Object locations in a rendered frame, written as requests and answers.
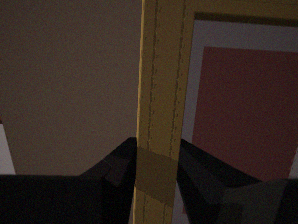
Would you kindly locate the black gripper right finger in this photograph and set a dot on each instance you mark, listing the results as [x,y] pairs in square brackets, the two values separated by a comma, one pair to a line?
[213,192]

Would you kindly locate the olive-brown picture frame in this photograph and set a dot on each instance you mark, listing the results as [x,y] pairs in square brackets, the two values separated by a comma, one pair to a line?
[222,75]

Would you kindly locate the brown flat board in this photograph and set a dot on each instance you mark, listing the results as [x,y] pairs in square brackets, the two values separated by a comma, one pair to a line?
[69,76]

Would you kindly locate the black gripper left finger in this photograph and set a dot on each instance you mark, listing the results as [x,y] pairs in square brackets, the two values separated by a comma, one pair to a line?
[101,195]

